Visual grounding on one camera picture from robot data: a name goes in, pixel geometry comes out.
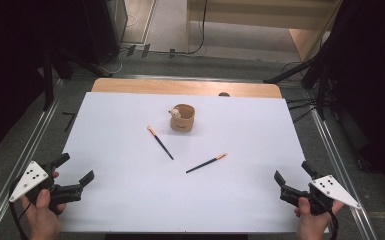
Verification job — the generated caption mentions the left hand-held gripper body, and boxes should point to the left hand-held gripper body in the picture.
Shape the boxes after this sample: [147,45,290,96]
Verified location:
[9,160,83,215]

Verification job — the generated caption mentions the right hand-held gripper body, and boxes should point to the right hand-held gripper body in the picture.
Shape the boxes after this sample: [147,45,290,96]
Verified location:
[279,174,362,216]

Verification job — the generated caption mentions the dark chopstick with orange end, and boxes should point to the dark chopstick with orange end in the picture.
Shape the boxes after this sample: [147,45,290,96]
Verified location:
[146,125,175,161]
[185,152,229,175]

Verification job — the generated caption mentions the tan mug with bear figure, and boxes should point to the tan mug with bear figure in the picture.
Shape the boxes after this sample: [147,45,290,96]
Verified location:
[168,103,196,133]

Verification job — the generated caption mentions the person's right hand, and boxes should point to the person's right hand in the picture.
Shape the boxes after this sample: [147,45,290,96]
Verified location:
[293,196,345,240]

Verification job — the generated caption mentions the person's left hand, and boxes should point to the person's left hand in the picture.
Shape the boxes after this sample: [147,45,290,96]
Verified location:
[21,171,68,240]

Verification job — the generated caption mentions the black metal stand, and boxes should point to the black metal stand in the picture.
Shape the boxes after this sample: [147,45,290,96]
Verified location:
[263,54,334,122]
[41,46,114,112]

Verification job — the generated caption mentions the black curtain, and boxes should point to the black curtain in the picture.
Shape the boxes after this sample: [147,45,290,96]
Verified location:
[0,0,53,162]
[324,0,385,198]

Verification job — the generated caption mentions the black cabinet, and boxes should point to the black cabinet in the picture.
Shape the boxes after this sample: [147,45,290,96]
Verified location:
[78,0,129,66]

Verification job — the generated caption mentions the light wooden furniture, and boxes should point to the light wooden furniture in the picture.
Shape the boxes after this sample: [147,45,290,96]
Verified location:
[185,0,344,63]

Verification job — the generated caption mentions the metal floor rail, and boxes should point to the metal floor rail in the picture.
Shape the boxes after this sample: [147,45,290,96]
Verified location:
[308,96,378,240]
[0,79,65,240]

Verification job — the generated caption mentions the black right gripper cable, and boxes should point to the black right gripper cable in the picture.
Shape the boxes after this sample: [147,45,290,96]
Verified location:
[327,209,340,240]

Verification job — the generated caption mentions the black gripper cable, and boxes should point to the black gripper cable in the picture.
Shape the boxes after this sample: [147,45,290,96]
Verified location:
[327,209,340,240]
[8,179,33,240]

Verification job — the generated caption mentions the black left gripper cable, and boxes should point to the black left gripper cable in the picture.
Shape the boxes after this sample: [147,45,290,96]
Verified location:
[8,179,33,240]

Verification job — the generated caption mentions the black floor bracket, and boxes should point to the black floor bracket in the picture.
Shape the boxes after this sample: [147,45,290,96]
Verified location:
[61,111,78,132]

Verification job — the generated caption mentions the black floor cables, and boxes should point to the black floor cables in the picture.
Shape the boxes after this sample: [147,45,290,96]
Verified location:
[285,97,318,124]

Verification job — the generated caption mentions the white floor cable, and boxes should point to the white floor cable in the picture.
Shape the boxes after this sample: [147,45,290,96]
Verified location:
[101,49,130,75]

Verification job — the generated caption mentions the black hanging cable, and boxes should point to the black hanging cable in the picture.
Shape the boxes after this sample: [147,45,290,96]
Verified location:
[186,0,209,56]

